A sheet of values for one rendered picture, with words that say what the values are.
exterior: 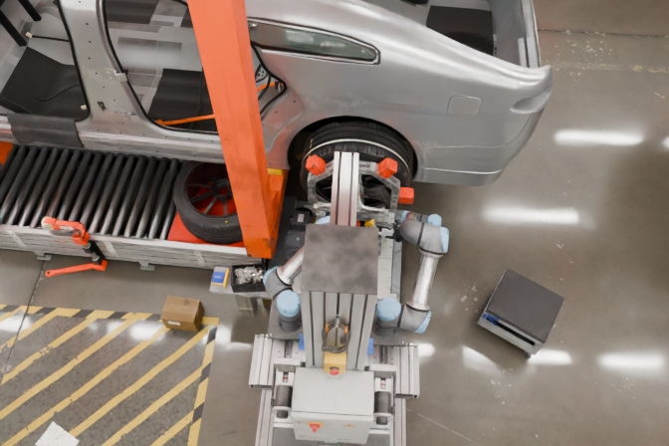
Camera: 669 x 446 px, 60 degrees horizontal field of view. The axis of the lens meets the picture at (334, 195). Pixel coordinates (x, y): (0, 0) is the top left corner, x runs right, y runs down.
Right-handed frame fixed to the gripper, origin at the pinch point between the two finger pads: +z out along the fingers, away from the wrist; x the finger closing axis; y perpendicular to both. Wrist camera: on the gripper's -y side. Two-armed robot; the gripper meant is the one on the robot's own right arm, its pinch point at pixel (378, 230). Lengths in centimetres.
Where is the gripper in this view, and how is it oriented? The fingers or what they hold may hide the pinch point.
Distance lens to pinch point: 335.6
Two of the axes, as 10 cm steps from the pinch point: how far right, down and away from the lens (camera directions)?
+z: -9.9, -1.0, 0.5
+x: -1.0, 8.3, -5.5
